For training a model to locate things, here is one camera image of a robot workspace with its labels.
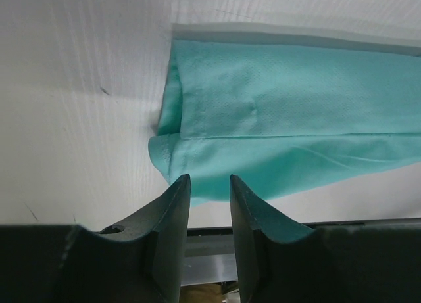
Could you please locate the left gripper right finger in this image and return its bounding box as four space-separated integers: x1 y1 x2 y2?
230 175 420 302

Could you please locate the aluminium rail frame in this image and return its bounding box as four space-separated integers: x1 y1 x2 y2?
181 235 237 286

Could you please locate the teal t shirt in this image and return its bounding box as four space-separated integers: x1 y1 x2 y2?
148 40 420 205

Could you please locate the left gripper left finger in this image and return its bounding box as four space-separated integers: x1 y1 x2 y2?
1 175 191 302

